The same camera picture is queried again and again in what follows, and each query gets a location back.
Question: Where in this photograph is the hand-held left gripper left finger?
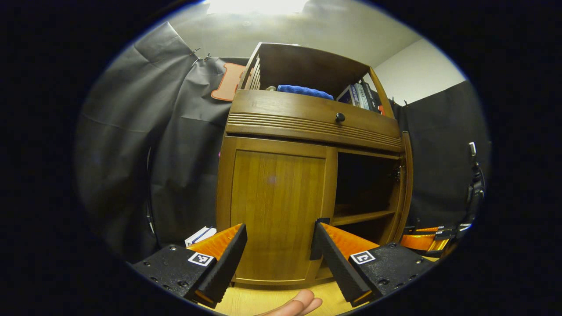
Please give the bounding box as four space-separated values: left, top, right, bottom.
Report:
132 223 249 309

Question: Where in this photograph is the black backdrop cloth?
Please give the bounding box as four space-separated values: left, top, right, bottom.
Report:
74 22 490 264

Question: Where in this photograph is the wooden cabinet door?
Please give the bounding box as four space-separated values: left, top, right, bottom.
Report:
217 136 339 284
389 131 414 244

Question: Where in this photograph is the grey book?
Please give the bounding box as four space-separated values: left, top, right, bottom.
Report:
353 83 370 109

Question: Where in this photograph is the wooden inner shelf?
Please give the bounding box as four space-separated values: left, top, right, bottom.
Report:
331 210 396 226

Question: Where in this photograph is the dark blue book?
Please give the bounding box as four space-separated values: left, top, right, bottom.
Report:
337 85 357 106

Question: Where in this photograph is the small white box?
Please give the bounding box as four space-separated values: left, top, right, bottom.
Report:
184 226 217 247

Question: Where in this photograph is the wooden cabinet drawer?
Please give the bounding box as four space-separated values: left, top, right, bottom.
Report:
226 90 403 143

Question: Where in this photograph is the wooden double-door shoe cabinet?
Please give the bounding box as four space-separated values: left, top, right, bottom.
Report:
216 43 414 287

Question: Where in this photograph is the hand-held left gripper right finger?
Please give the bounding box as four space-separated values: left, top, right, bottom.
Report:
311 222 437 307

